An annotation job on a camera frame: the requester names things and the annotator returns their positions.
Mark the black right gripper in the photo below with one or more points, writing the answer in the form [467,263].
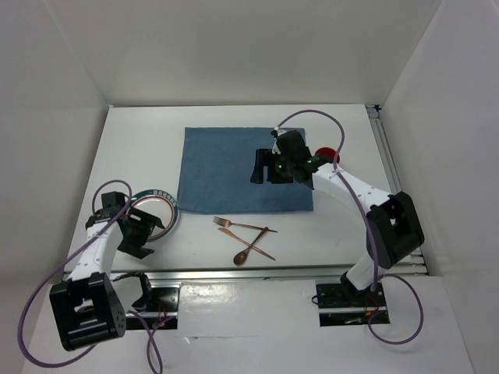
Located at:
[263,158]

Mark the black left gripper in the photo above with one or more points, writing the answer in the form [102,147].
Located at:
[146,223]

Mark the white plate green red rim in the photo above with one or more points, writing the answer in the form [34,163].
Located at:
[161,204]

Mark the blue cloth placemat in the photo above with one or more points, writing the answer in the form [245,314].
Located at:
[216,167]

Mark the red enamel mug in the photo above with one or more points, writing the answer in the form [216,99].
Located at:
[329,154]

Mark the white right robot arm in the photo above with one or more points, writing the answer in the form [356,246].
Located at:
[393,230]

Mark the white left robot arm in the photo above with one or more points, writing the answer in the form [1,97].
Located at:
[86,307]

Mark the copper fork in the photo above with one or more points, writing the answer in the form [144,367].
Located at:
[226,223]

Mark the copper knife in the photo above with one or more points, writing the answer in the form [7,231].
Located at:
[229,233]

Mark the copper spoon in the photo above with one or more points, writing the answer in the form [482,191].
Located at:
[240,258]

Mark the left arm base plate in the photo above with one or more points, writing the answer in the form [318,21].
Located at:
[161,307]

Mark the aluminium front rail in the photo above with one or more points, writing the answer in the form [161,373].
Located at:
[415,266]

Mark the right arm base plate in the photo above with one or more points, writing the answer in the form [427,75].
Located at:
[336,308]

